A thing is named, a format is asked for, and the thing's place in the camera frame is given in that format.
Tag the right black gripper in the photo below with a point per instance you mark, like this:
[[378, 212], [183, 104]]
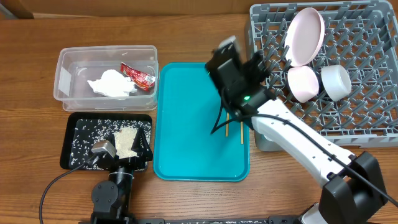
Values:
[[254, 66]]

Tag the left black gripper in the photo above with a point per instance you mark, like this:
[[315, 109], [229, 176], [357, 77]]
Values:
[[142, 154]]

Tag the wooden chopstick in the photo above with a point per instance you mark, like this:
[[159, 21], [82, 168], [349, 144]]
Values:
[[227, 125], [242, 133]]

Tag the small pink bowl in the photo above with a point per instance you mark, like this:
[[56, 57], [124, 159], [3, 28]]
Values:
[[303, 83]]

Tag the white rice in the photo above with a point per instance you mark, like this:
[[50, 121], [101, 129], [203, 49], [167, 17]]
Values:
[[87, 132]]

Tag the large pink plate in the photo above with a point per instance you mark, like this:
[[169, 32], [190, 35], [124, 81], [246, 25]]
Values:
[[304, 37]]

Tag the red snack wrapper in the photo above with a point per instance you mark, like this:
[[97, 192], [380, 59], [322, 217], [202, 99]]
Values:
[[143, 80]]

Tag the white napkin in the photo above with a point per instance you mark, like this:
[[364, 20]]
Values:
[[113, 84]]

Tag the grey bowl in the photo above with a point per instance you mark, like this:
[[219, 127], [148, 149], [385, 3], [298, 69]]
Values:
[[336, 82]]

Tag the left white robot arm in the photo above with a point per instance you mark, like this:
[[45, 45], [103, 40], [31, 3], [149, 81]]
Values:
[[111, 197]]

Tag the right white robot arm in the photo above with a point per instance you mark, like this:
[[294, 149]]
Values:
[[353, 188]]

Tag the black rectangular tray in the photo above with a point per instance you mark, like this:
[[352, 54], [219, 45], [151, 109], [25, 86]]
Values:
[[81, 115]]

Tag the teal plastic tray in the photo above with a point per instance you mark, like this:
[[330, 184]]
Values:
[[184, 146]]

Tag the clear plastic bin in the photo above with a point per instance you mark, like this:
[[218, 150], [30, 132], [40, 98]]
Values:
[[77, 66]]

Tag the grey dish rack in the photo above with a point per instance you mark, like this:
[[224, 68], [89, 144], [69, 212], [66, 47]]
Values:
[[361, 36]]

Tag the cardboard box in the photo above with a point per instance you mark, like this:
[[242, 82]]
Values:
[[33, 9]]

